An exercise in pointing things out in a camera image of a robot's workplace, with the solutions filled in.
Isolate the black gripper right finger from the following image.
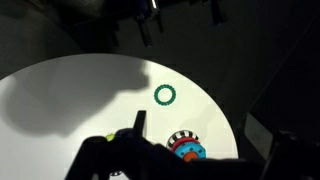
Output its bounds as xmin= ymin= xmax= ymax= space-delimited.
xmin=259 ymin=131 xmax=320 ymax=180

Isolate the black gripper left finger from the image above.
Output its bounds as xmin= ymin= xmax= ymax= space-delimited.
xmin=65 ymin=109 xmax=148 ymax=180

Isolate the dark green toothed ring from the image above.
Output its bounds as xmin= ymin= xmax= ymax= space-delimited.
xmin=153 ymin=84 xmax=177 ymax=107

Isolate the large black white striped ring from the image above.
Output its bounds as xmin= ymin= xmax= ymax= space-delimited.
xmin=166 ymin=130 xmax=200 ymax=149

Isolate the red toothed ring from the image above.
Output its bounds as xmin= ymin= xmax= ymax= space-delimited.
xmin=170 ymin=136 xmax=202 ymax=153

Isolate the orange ring toss peg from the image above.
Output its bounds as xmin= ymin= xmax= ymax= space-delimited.
xmin=182 ymin=152 xmax=200 ymax=163

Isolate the blue toothed ring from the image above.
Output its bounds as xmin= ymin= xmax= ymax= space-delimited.
xmin=175 ymin=143 xmax=207 ymax=160

